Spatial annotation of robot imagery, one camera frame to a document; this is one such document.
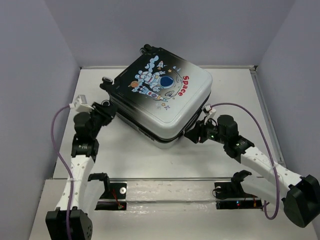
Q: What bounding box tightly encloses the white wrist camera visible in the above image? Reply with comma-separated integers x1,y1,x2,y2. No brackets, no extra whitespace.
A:
68,94,94,113
202,104,217,122

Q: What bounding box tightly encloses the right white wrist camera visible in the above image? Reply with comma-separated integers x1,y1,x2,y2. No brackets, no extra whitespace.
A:
202,104,217,122

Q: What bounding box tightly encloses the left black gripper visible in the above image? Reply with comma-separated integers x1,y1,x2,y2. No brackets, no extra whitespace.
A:
86,101,118,138

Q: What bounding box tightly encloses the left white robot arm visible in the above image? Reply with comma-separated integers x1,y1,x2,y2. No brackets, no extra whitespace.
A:
45,100,117,240

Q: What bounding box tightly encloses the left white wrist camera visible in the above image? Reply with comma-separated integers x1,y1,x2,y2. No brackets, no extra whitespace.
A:
68,94,94,113

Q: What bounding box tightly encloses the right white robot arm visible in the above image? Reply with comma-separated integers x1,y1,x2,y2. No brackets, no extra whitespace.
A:
184,115,320,228

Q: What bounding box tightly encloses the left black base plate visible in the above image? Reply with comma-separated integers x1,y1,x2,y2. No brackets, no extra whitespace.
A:
95,181,127,211

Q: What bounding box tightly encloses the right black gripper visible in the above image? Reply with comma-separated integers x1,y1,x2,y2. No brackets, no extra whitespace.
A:
183,115,227,145

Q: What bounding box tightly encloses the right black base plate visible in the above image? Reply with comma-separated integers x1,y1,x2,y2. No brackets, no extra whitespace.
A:
212,181,263,210

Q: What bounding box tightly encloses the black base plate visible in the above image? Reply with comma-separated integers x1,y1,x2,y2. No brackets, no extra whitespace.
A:
212,181,263,210
95,181,127,211

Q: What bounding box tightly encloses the small black kids suitcase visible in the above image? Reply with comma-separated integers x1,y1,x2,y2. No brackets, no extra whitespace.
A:
99,44,213,149

